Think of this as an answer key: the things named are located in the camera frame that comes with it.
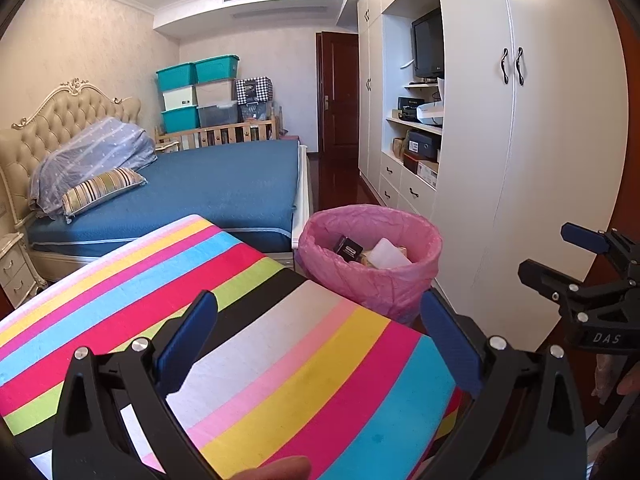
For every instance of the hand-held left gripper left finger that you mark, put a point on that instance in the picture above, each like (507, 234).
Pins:
(185, 345)

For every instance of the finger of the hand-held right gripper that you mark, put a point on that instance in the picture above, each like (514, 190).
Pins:
(582, 237)
(542, 277)

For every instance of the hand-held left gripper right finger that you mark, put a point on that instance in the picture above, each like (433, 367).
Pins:
(450, 345)

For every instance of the bin with pink bag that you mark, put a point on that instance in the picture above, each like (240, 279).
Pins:
(350, 290)

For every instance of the black carton box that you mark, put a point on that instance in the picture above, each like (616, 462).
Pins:
(347, 248)

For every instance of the person's right hand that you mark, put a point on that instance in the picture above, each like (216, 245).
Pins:
(607, 377)

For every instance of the person's left hand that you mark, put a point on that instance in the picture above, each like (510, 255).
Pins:
(275, 470)

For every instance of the white built-in wardrobe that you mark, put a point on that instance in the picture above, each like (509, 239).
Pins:
(550, 160)

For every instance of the striped colourful tablecloth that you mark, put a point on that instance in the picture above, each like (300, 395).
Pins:
(300, 360)

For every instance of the bed with blue cover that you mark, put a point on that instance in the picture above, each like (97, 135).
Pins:
(225, 185)

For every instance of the striped pillow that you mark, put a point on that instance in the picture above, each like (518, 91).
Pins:
(100, 187)

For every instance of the cream nightstand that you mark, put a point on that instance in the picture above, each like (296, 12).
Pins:
(17, 270)

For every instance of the brown cardboard box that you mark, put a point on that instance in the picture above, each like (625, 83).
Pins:
(398, 146)

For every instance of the grey patterned pillow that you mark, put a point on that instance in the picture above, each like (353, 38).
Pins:
(90, 155)

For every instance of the teal storage box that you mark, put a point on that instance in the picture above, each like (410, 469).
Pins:
(176, 77)
(180, 119)
(217, 69)

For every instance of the clear grey storage box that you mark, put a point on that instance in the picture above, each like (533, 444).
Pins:
(217, 114)

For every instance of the grey fabric bag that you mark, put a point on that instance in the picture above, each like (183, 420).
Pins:
(255, 111)

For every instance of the black television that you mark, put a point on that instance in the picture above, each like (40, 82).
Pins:
(428, 45)

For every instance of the white storage box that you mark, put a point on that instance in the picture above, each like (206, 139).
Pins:
(178, 97)

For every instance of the beige storage box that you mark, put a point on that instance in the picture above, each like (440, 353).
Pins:
(215, 91)

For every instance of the beige tufted headboard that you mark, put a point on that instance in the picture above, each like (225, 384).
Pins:
(60, 120)

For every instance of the black white checkered bag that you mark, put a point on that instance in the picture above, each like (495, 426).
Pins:
(254, 90)

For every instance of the dark brown wooden door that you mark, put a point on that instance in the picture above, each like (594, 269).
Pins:
(340, 100)

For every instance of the wooden crib rail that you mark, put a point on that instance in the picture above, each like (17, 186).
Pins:
(215, 135)

